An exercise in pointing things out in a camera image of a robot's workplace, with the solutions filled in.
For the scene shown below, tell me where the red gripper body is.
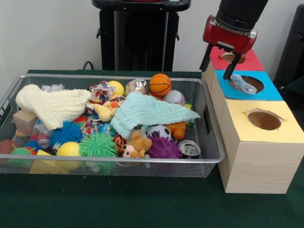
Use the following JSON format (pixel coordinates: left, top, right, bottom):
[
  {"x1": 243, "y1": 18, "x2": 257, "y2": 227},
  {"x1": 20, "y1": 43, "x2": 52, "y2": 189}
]
[{"x1": 202, "y1": 14, "x2": 258, "y2": 56}]

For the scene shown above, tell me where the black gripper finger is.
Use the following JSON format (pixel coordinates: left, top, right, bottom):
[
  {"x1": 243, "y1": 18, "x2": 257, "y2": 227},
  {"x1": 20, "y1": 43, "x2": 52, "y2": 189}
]
[
  {"x1": 222, "y1": 53, "x2": 242, "y2": 81},
  {"x1": 199, "y1": 44, "x2": 212, "y2": 72}
]

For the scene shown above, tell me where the clear plastic bottle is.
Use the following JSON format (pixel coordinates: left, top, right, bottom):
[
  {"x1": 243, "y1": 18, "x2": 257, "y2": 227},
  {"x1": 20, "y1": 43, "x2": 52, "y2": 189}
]
[{"x1": 229, "y1": 74, "x2": 258, "y2": 95}]

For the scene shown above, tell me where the mint green knitted cloth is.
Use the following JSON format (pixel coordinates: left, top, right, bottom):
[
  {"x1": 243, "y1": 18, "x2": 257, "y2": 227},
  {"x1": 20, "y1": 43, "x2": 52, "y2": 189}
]
[{"x1": 110, "y1": 92, "x2": 201, "y2": 139}]

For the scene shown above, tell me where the cream knitted cloth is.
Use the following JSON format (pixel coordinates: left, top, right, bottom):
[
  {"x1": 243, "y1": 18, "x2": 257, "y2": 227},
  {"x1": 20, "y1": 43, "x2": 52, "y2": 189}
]
[{"x1": 15, "y1": 84, "x2": 92, "y2": 131}]

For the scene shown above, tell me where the wooden three-hole box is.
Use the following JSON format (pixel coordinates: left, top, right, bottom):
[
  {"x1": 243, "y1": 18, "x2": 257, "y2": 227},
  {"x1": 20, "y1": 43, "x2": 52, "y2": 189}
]
[{"x1": 200, "y1": 45, "x2": 304, "y2": 194}]

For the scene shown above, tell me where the silver mesh bin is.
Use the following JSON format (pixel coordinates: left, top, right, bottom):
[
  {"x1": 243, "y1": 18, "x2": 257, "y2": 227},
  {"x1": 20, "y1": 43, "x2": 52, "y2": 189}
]
[{"x1": 0, "y1": 73, "x2": 225, "y2": 180}]

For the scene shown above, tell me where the white toy baseball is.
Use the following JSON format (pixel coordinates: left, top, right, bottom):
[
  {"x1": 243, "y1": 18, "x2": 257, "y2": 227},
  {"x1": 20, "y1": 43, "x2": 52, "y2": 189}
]
[{"x1": 162, "y1": 90, "x2": 185, "y2": 105}]

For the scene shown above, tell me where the orange toy basketball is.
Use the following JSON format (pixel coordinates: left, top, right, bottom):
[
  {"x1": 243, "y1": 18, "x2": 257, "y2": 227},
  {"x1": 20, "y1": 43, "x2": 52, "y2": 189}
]
[{"x1": 149, "y1": 73, "x2": 172, "y2": 97}]

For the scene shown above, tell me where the black stand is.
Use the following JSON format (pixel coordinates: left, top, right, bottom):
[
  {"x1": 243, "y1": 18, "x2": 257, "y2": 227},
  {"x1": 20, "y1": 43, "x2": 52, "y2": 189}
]
[{"x1": 273, "y1": 4, "x2": 304, "y2": 84}]

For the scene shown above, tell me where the dark green side-table cloth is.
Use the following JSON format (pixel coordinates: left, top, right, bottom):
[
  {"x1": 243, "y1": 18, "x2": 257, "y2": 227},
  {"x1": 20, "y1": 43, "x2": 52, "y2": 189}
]
[{"x1": 281, "y1": 77, "x2": 304, "y2": 95}]

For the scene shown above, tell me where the toy soccer ball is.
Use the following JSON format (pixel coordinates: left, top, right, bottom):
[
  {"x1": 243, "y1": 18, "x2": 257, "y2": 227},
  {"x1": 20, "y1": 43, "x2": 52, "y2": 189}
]
[{"x1": 146, "y1": 124, "x2": 172, "y2": 141}]

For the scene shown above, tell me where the silver drink can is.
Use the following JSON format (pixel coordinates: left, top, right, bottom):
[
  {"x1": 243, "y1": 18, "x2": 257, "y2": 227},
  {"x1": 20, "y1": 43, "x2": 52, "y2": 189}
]
[{"x1": 178, "y1": 139, "x2": 202, "y2": 159}]

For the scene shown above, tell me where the purple spiky ball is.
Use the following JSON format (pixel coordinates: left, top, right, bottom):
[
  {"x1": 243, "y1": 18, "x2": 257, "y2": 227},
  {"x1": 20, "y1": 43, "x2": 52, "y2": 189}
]
[{"x1": 148, "y1": 135, "x2": 183, "y2": 159}]

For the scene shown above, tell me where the brown teddy bear plush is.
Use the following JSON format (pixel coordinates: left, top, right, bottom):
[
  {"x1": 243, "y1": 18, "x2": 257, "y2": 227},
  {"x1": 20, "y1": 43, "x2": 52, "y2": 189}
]
[{"x1": 122, "y1": 131, "x2": 153, "y2": 159}]

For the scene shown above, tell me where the yellow plush duck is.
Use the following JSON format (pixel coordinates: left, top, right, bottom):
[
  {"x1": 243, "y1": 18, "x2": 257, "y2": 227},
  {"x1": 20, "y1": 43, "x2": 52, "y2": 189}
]
[{"x1": 93, "y1": 100, "x2": 122, "y2": 122}]

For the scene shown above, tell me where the green koosh ball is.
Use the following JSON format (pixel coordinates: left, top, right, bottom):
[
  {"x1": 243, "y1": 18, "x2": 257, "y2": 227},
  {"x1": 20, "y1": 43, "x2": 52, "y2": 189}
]
[{"x1": 79, "y1": 132, "x2": 119, "y2": 158}]

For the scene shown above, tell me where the dark green table cloth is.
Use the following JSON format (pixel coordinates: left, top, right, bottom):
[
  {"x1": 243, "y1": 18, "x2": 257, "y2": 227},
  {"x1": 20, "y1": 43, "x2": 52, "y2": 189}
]
[{"x1": 0, "y1": 69, "x2": 304, "y2": 228}]

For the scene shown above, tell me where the blue koosh ball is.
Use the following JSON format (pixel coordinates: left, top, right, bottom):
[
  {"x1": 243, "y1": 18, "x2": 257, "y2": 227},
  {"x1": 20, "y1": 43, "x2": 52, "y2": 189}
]
[{"x1": 49, "y1": 121, "x2": 84, "y2": 145}]

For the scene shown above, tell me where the yellow smooth ball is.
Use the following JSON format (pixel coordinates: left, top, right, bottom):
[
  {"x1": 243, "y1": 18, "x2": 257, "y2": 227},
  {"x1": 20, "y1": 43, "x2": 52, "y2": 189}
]
[{"x1": 56, "y1": 142, "x2": 81, "y2": 157}]

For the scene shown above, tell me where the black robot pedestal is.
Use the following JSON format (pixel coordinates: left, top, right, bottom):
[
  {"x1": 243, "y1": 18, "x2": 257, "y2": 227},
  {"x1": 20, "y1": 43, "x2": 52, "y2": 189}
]
[{"x1": 91, "y1": 0, "x2": 192, "y2": 71}]

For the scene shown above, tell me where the black cable behind table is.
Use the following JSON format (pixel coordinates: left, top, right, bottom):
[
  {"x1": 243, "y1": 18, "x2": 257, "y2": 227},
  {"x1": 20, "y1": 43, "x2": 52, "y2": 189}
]
[{"x1": 82, "y1": 61, "x2": 96, "y2": 71}]

